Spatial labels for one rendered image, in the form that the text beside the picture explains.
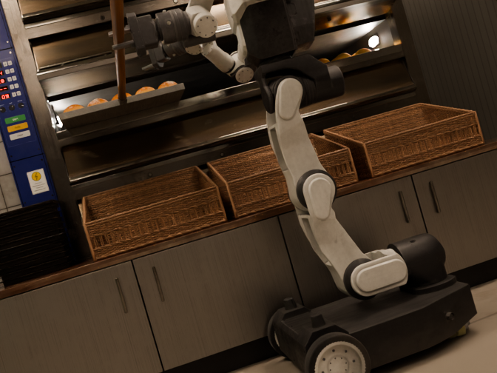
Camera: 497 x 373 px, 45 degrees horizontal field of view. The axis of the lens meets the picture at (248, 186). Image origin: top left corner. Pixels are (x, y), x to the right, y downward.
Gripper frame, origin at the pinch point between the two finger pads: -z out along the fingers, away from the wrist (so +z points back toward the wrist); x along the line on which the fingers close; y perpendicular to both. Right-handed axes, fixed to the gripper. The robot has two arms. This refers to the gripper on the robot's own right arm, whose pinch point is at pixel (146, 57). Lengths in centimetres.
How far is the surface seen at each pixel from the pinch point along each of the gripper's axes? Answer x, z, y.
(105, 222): -60, -25, 24
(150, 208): -60, -10, 13
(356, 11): 6, 70, -94
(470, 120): -62, 109, -68
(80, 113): -12.9, -35.5, 5.2
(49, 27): 34, -55, -17
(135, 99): -13.0, -15.8, -8.6
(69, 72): 8.4, -43.4, -6.8
